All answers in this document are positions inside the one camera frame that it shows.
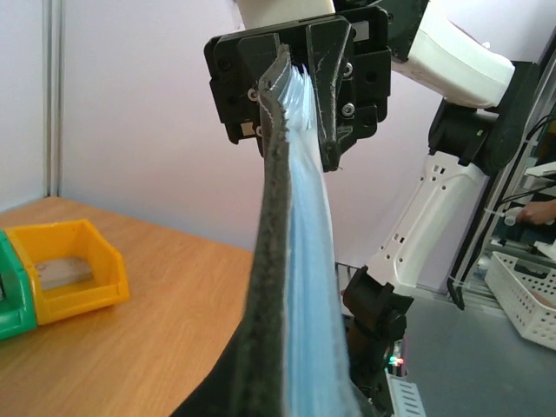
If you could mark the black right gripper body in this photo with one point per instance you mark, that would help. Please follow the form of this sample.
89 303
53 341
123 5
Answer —
364 91

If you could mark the yellow plastic bin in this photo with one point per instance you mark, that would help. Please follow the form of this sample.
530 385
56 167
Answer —
79 238

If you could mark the white perforated basket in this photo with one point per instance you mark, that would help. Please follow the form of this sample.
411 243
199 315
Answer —
525 290

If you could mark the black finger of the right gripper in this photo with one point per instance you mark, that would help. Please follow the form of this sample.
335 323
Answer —
257 53
328 47

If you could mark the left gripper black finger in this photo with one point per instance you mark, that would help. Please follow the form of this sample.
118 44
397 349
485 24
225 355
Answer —
217 382

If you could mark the green plastic bin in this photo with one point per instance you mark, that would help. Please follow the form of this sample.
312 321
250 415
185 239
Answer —
18 314

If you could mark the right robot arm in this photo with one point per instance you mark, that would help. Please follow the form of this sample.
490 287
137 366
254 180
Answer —
476 131

